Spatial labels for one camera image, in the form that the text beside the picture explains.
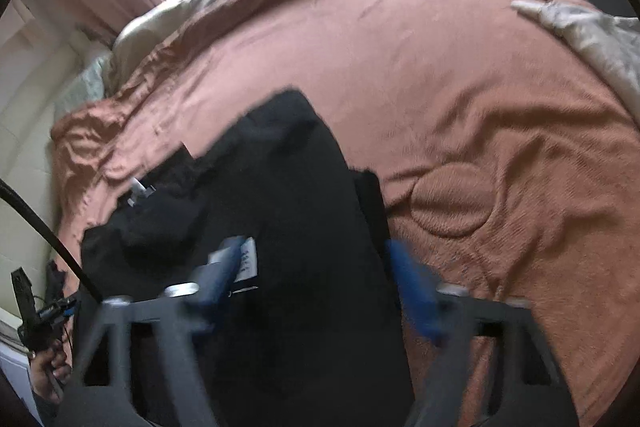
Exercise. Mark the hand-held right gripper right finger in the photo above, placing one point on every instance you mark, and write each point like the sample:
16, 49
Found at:
415, 287

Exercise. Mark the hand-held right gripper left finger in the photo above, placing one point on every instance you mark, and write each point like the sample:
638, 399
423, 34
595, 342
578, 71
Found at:
222, 274

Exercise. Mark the black button jacket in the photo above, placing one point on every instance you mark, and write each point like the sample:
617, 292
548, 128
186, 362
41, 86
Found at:
300, 207

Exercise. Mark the person's left hand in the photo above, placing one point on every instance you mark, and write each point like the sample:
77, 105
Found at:
47, 372

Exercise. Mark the brown bed blanket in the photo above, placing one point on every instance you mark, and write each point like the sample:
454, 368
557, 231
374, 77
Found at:
450, 107

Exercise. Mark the cream padded headboard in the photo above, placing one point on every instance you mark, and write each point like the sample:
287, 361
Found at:
25, 107

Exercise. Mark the white patterned pillow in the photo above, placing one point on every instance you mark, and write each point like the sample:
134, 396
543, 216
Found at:
82, 87

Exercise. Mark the beige folded blanket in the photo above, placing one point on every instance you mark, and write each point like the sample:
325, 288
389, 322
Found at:
600, 42

